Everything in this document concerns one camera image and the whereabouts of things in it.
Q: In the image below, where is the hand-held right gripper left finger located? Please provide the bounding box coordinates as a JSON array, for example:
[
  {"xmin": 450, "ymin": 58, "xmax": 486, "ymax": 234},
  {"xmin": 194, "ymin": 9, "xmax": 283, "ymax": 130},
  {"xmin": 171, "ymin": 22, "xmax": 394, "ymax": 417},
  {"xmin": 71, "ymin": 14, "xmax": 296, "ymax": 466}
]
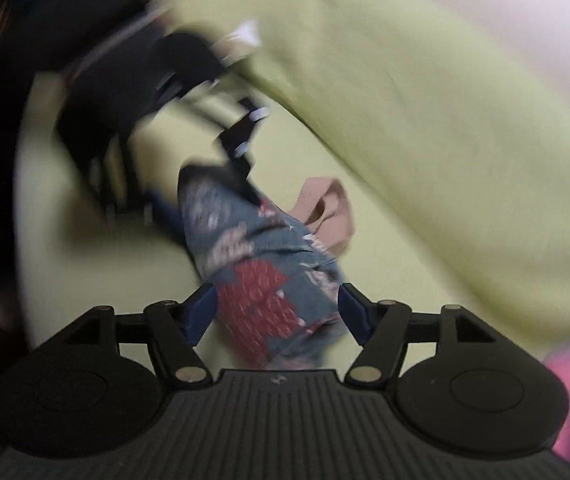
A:
[{"xmin": 62, "ymin": 282, "xmax": 219, "ymax": 390}]

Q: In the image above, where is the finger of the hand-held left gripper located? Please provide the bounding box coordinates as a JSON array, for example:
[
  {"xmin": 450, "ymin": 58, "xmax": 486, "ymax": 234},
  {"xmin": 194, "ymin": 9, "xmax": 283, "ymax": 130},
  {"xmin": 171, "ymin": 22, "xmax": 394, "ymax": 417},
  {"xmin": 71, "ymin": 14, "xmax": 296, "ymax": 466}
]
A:
[
  {"xmin": 185, "ymin": 92, "xmax": 272, "ymax": 173},
  {"xmin": 106, "ymin": 190, "xmax": 190, "ymax": 250}
]

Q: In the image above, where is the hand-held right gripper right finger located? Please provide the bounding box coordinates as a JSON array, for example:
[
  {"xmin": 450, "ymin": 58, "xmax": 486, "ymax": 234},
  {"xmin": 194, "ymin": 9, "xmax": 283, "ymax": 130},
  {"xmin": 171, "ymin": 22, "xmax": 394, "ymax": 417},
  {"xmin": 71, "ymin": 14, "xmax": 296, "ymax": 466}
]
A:
[{"xmin": 337, "ymin": 282, "xmax": 498, "ymax": 390}]

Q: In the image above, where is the blue patterned shopping bag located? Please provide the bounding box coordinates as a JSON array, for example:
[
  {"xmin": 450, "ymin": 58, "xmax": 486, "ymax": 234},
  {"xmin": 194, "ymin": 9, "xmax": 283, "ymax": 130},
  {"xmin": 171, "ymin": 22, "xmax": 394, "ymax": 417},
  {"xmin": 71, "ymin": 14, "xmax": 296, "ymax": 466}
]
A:
[{"xmin": 177, "ymin": 162, "xmax": 357, "ymax": 370}]

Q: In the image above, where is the green covered sofa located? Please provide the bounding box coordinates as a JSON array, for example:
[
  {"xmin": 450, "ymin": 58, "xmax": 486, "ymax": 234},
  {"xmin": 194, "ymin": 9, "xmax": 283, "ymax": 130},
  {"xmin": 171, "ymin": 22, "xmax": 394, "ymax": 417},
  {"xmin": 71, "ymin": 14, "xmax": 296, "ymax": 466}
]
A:
[{"xmin": 15, "ymin": 0, "xmax": 570, "ymax": 361}]

